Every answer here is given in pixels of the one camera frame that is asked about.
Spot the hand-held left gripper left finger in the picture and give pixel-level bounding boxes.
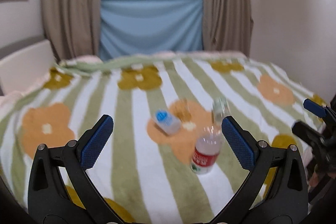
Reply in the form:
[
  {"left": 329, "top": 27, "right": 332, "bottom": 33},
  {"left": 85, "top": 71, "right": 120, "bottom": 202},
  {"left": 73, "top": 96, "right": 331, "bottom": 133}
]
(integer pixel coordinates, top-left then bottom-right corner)
[{"left": 28, "top": 114, "right": 124, "bottom": 224}]

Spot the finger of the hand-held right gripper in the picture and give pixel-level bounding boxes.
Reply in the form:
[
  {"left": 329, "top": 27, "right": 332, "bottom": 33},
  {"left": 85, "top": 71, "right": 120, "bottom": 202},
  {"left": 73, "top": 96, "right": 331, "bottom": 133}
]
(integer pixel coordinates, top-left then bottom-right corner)
[
  {"left": 292, "top": 121, "right": 327, "bottom": 152},
  {"left": 303, "top": 98, "right": 328, "bottom": 118}
]

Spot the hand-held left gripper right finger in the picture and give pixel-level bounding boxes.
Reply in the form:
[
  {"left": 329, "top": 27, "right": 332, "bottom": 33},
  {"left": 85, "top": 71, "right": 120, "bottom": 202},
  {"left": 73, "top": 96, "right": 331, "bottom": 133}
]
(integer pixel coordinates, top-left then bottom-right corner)
[{"left": 210, "top": 116, "right": 308, "bottom": 224}]

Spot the red label plastic water bottle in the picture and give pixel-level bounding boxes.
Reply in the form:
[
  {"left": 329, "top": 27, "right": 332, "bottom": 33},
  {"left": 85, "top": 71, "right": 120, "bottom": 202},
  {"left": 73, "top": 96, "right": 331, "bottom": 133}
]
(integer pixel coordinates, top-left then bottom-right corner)
[{"left": 190, "top": 126, "right": 224, "bottom": 175}]

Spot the green striped floral blanket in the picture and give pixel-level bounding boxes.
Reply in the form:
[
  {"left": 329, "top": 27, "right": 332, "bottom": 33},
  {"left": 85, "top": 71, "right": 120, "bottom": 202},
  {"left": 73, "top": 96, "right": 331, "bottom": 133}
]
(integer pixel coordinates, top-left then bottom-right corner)
[{"left": 0, "top": 52, "right": 330, "bottom": 224}]

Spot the small white blue label bottle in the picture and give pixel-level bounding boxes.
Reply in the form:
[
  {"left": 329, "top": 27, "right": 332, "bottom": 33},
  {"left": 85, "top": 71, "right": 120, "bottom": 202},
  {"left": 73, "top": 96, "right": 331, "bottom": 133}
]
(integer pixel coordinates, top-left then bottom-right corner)
[{"left": 153, "top": 109, "right": 182, "bottom": 136}]

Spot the white headboard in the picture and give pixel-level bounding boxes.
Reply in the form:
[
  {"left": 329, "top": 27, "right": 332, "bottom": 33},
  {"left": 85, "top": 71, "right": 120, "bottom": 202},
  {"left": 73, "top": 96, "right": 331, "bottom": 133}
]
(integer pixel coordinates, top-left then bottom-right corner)
[{"left": 0, "top": 40, "right": 57, "bottom": 94}]

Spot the light blue hanging cloth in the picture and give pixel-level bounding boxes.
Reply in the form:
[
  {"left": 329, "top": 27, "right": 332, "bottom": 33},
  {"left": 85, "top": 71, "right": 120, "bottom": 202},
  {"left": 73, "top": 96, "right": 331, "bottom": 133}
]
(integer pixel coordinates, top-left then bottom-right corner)
[{"left": 98, "top": 0, "right": 205, "bottom": 61}]

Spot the beige curtain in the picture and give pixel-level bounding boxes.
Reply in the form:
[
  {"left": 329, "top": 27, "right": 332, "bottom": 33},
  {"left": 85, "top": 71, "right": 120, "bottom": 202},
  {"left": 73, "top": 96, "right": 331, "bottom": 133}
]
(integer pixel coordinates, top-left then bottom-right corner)
[
  {"left": 41, "top": 0, "right": 108, "bottom": 62},
  {"left": 197, "top": 0, "right": 255, "bottom": 52}
]

